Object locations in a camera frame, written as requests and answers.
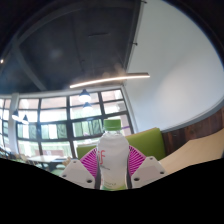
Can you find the wooden chairs with green seats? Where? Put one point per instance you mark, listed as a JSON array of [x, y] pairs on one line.
[[66, 162]]

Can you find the large black-framed window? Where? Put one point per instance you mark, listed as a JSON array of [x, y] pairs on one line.
[[53, 115]]

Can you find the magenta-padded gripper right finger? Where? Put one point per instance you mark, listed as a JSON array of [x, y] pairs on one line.
[[148, 170]]

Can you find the dark pendant ceiling lamps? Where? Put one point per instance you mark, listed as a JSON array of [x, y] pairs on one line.
[[84, 96]]

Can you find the white bottle with green cap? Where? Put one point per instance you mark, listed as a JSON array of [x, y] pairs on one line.
[[112, 156]]

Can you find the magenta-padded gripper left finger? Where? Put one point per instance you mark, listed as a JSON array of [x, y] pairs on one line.
[[77, 173]]

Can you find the long linear ceiling light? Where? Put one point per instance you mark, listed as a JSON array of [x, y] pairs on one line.
[[110, 80]]

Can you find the green upholstered booth bench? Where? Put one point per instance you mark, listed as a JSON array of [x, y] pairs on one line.
[[148, 141]]

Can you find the wooden dining table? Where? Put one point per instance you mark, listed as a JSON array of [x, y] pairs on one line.
[[46, 158]]

